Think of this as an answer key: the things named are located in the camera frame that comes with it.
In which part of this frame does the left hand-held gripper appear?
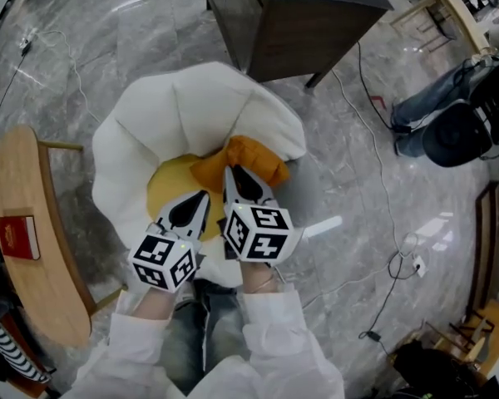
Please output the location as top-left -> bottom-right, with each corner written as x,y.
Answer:
127,189 -> 212,294

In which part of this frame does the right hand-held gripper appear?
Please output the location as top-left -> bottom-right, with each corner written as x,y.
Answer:
217,165 -> 305,270

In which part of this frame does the orange cushion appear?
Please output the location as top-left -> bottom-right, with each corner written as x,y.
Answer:
190,135 -> 292,191

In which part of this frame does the white padded seat yellow centre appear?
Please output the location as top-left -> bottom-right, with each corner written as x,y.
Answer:
91,61 -> 309,288

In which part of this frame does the person's right forearm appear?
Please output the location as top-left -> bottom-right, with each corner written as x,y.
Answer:
235,259 -> 347,399

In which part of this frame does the person's left forearm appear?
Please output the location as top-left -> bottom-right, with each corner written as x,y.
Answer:
66,283 -> 185,399

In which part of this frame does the person's right leg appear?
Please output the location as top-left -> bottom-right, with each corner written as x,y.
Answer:
193,279 -> 251,373

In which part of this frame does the person's leg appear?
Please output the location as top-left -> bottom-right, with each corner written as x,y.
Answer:
193,279 -> 251,373
161,295 -> 211,395

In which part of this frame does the person's left leg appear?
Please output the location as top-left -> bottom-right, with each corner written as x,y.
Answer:
161,295 -> 211,395

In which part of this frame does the dark wooden cabinet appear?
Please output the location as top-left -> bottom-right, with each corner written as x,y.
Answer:
205,0 -> 396,91

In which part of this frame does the curved light wooden table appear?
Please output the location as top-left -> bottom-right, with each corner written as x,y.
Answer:
0,124 -> 129,349

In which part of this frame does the red book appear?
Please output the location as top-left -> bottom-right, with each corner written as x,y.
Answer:
0,214 -> 42,262

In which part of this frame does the white power socket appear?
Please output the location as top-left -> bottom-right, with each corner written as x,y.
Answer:
408,254 -> 430,278

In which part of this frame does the black round bag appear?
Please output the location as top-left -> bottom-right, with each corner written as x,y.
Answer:
421,101 -> 496,169

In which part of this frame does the black white striped cloth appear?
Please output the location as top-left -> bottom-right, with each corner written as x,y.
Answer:
0,319 -> 52,385

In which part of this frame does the black equipment box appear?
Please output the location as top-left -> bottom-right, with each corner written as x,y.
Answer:
465,53 -> 499,148

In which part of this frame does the light wooden chair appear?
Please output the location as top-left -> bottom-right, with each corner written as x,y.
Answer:
398,297 -> 499,376

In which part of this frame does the thin wrist bracelet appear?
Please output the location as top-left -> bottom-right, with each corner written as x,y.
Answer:
248,273 -> 279,295

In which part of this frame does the long white cable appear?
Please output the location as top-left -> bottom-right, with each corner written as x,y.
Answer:
301,69 -> 420,309

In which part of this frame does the black cable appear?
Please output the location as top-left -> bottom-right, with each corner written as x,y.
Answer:
368,231 -> 420,335
0,50 -> 29,143
355,40 -> 401,133

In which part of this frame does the dark wooden frame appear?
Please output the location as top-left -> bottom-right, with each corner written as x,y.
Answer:
464,180 -> 499,322

